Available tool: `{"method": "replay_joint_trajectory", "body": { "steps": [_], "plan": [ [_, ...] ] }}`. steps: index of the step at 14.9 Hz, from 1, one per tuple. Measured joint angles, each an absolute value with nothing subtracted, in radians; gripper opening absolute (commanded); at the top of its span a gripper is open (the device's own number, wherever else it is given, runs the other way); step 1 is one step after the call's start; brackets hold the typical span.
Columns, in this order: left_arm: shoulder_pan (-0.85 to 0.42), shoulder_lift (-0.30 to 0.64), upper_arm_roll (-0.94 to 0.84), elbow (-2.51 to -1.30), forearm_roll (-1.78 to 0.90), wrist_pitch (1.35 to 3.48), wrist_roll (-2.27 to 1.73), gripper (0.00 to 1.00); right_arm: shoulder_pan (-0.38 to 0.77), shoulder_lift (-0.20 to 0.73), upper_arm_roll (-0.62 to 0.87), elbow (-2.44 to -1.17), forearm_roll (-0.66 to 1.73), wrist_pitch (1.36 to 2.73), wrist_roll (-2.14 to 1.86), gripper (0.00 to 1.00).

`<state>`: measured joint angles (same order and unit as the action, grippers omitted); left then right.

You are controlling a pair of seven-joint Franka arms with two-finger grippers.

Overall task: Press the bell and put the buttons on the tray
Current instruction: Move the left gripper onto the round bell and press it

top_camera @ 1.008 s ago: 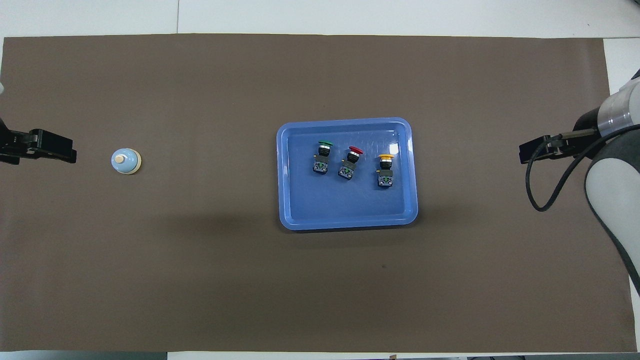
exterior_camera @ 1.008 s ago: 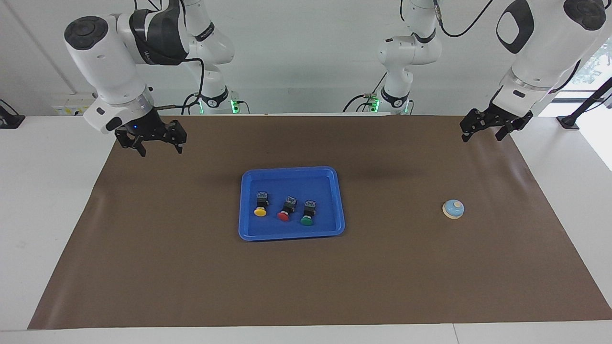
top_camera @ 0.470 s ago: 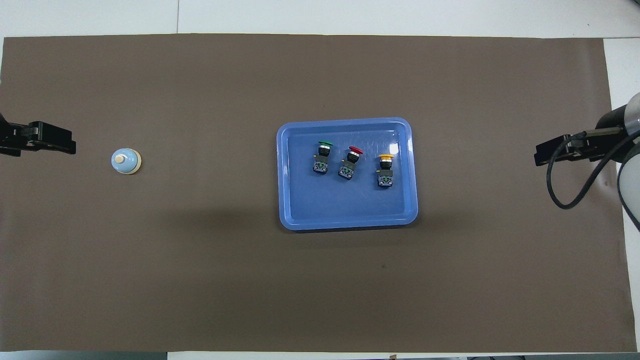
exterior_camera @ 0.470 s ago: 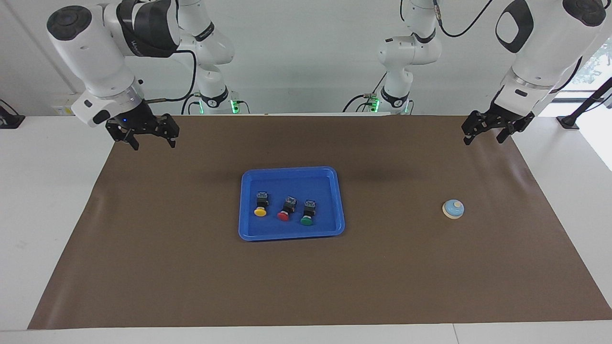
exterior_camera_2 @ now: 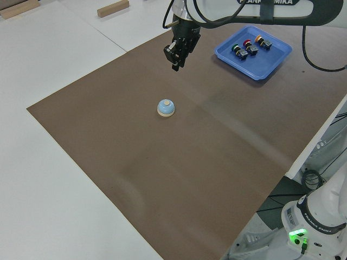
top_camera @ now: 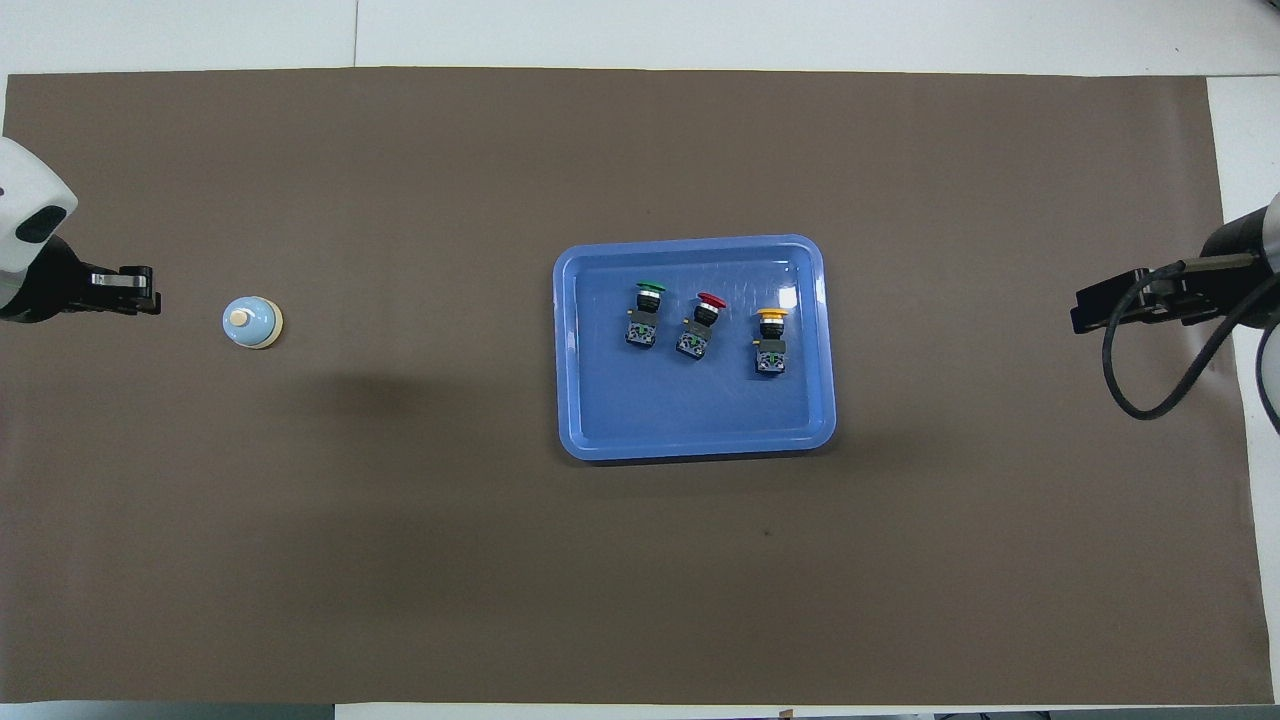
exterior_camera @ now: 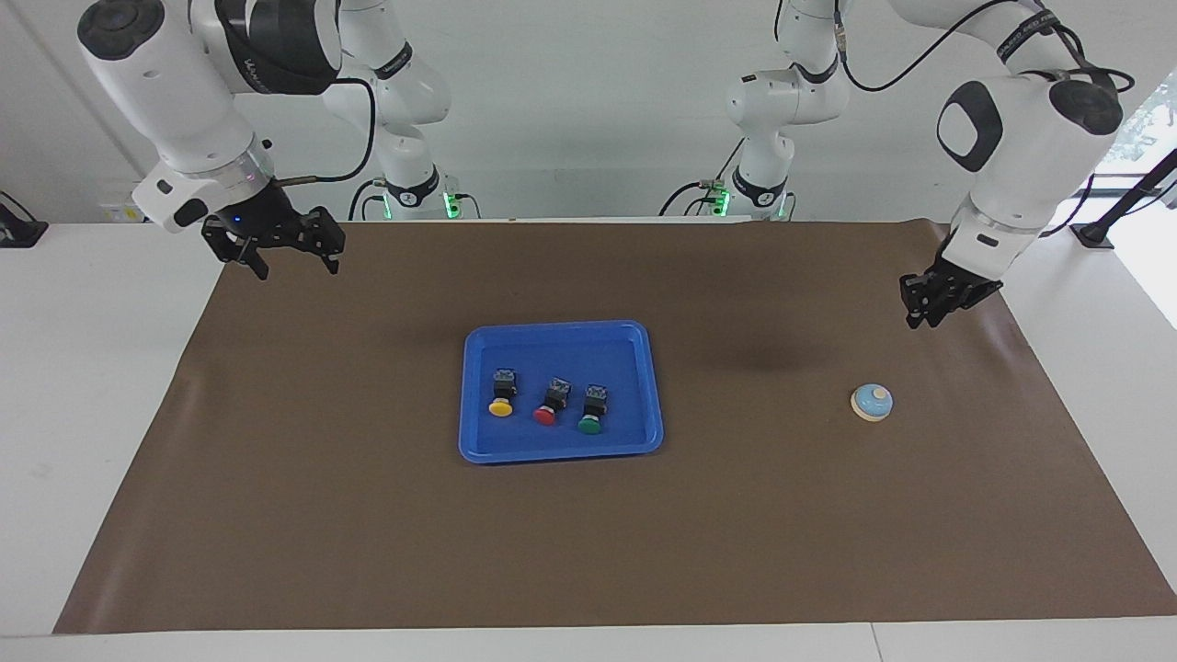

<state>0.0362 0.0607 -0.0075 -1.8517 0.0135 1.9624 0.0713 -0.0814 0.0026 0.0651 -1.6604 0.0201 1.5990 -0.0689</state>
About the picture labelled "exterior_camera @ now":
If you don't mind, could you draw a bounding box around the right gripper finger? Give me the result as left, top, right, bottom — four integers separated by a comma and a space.
296, 207, 349, 276
201, 221, 270, 281

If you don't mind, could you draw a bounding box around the light blue desk bell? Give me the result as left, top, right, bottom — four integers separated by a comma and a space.
850, 382, 895, 423

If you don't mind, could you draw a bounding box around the yellow mushroom push button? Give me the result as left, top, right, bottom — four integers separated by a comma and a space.
487, 368, 518, 419

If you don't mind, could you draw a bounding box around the red mushroom push button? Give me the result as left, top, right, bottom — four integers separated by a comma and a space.
532, 377, 573, 427

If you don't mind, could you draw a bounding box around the green mushroom push button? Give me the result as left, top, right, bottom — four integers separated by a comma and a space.
577, 383, 611, 435

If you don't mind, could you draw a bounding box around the blue plastic tray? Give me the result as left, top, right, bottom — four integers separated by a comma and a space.
458, 319, 665, 464

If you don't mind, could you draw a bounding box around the black stand with rod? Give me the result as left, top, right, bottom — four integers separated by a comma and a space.
1069, 147, 1177, 251
0, 190, 49, 249

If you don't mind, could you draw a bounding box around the bright window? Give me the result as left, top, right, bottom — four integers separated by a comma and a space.
1094, 72, 1177, 192

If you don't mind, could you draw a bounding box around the brown table mat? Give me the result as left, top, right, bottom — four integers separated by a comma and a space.
52, 217, 1177, 635

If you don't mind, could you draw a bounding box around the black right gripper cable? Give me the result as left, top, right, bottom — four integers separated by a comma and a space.
274, 77, 380, 186

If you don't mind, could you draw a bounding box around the black right base cable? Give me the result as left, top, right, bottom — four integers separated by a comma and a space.
348, 177, 392, 223

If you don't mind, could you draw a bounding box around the black base cable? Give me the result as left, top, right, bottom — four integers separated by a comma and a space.
657, 138, 748, 218
348, 177, 392, 223

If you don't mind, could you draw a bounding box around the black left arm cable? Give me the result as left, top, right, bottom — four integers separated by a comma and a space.
832, 0, 1137, 94

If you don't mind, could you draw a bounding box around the black printed velcro strap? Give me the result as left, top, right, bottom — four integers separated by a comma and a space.
996, 9, 1060, 63

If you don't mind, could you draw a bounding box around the black left base cable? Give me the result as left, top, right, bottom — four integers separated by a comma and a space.
657, 138, 748, 218

